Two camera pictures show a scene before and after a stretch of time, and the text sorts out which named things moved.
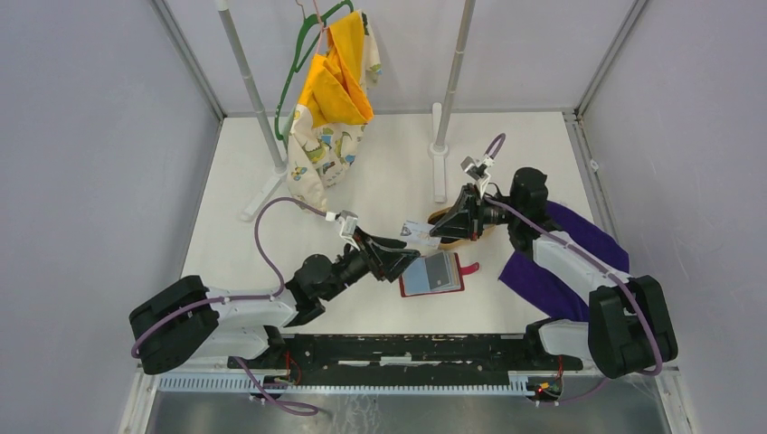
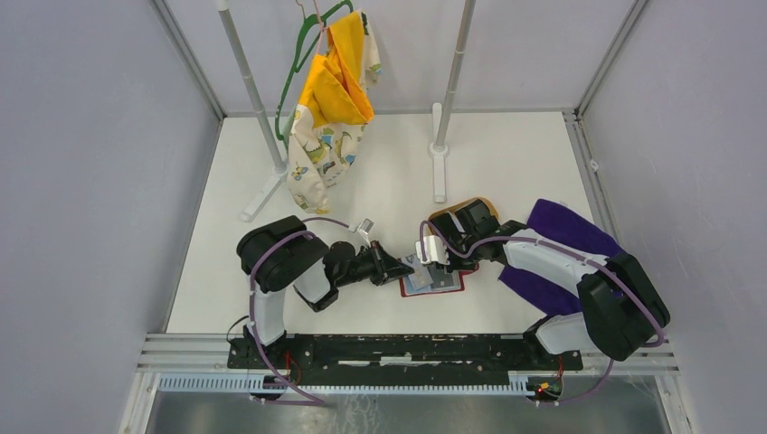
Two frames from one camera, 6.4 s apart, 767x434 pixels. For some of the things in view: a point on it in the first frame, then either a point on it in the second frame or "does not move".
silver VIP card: x=419 y=234 → x=420 y=278
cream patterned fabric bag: x=321 y=155 does not move
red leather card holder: x=436 y=273 does not move
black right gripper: x=467 y=222 → x=453 y=265
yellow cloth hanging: x=334 y=91 does not move
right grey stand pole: x=440 y=115 does not move
